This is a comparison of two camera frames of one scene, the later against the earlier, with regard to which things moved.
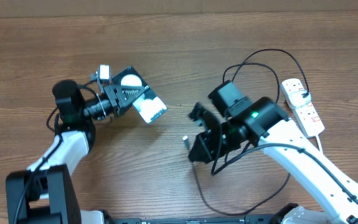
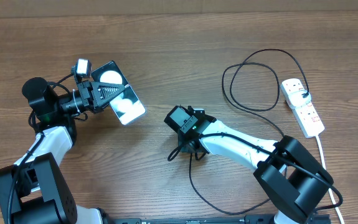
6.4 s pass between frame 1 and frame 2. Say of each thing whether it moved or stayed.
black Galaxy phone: moved
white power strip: stayed
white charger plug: stayed
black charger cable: moved
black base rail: stayed
